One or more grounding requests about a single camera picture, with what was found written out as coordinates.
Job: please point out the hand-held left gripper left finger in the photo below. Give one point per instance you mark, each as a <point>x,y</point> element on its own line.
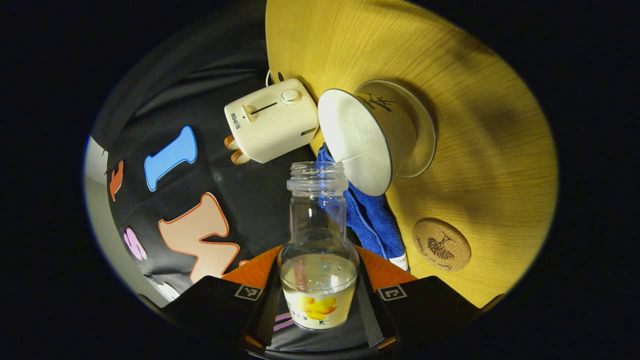
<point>265,305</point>

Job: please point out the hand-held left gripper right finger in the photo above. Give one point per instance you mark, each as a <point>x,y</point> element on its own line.
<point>367,315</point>

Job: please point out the clear glass water bottle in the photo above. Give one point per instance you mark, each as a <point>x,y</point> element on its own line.
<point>320,290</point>

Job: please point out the round cork coaster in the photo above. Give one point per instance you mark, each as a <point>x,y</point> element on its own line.
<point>442,245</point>

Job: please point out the cream ceramic teacup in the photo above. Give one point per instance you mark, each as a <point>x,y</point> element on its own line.
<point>360,140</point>

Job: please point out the blue towel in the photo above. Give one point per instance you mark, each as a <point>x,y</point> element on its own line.
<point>370,220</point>

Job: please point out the toast slice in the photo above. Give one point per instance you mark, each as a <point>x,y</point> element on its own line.
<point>240,157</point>
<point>231,142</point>

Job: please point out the cream toaster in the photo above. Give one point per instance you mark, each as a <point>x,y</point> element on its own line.
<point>270,125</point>

